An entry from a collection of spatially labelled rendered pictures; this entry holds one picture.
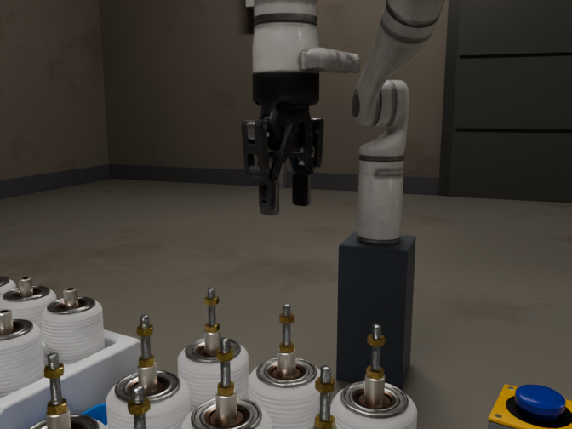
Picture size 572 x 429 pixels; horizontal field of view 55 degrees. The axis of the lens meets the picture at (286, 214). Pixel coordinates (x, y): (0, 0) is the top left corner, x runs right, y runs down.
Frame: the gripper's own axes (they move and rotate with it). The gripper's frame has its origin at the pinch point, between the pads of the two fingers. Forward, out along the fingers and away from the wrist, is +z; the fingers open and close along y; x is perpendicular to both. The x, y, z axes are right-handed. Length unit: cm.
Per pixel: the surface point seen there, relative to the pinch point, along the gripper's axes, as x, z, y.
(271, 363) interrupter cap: -2.5, 21.7, -0.6
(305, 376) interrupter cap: 2.8, 21.7, 0.0
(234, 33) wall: -221, -64, -276
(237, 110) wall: -220, -9, -276
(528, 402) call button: 28.4, 14.2, 6.0
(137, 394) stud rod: 0.4, 13.5, 23.9
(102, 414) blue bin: -32.1, 36.6, 3.0
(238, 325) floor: -52, 47, -57
